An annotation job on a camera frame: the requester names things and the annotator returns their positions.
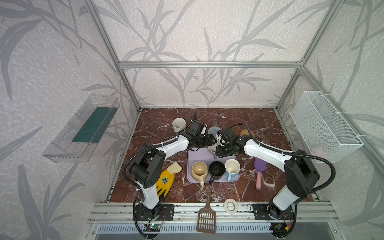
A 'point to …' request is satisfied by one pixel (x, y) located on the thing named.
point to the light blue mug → (232, 166)
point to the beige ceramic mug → (199, 171)
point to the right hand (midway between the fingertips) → (218, 147)
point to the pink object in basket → (317, 151)
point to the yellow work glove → (165, 178)
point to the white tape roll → (236, 206)
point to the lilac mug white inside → (212, 148)
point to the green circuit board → (152, 227)
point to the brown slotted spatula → (206, 218)
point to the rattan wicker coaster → (245, 132)
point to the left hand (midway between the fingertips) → (215, 138)
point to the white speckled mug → (179, 124)
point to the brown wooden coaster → (236, 130)
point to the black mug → (216, 169)
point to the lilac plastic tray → (203, 154)
